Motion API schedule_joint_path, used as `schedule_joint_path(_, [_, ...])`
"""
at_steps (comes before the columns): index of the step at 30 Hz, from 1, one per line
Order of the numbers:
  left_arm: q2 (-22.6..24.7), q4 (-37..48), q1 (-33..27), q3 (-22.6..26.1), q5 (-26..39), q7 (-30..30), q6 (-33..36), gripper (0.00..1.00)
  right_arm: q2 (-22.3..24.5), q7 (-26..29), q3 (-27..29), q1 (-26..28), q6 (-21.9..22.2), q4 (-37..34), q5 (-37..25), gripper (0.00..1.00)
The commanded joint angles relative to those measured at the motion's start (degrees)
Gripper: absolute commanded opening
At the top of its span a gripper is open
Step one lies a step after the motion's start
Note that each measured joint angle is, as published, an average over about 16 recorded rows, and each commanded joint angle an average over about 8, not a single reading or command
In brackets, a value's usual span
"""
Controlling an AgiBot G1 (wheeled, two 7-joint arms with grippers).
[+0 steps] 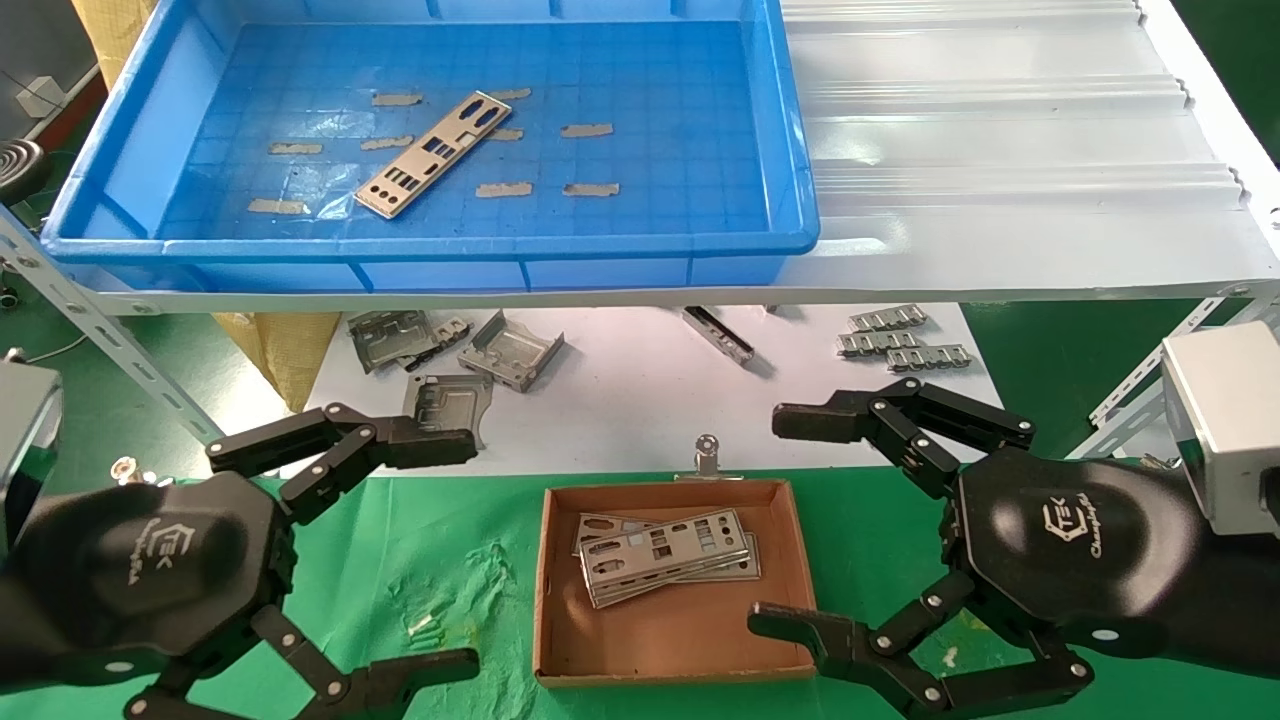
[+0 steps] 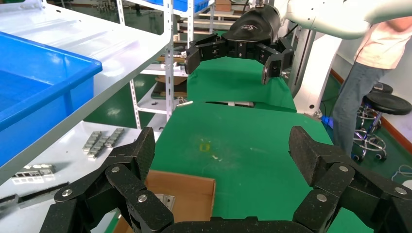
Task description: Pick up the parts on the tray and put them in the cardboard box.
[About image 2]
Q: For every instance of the green tablecloth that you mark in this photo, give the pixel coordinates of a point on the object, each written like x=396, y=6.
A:
x=231, y=83
x=241, y=154

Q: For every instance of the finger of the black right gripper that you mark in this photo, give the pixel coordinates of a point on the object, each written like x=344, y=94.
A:
x=276, y=61
x=206, y=49

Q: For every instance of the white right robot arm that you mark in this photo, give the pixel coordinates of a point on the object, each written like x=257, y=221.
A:
x=322, y=16

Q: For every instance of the blue plastic tray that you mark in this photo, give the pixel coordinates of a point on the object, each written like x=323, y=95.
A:
x=32, y=96

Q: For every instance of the silver metal io shield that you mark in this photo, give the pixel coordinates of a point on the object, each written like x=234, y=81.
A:
x=167, y=202

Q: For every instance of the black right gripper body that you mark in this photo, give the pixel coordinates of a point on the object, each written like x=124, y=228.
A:
x=254, y=25

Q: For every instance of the brown cardboard box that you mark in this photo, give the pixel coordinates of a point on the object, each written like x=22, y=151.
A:
x=193, y=193

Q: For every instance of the silver comb-shaped metal strip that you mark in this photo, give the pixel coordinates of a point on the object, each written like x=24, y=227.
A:
x=115, y=137
x=98, y=148
x=91, y=141

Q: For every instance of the white flat shelf board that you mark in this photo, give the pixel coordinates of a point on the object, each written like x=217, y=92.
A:
x=64, y=154

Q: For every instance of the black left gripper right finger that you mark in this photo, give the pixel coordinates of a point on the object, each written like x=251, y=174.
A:
x=341, y=186

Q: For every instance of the white robot torso column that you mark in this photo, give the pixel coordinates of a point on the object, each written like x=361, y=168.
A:
x=318, y=70

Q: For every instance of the blue storage bin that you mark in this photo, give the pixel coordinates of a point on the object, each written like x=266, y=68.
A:
x=183, y=4

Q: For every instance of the person in pink shirt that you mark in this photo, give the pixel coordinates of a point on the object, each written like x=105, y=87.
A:
x=379, y=48

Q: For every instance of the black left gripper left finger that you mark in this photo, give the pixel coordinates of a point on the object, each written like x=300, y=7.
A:
x=128, y=180

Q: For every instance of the flat grey metal plate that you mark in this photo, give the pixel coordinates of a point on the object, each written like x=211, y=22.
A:
x=38, y=196

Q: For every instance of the white storage rack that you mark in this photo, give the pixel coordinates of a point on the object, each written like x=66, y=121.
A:
x=169, y=80

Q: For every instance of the white slotted shelf post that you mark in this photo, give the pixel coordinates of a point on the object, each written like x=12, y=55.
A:
x=135, y=103

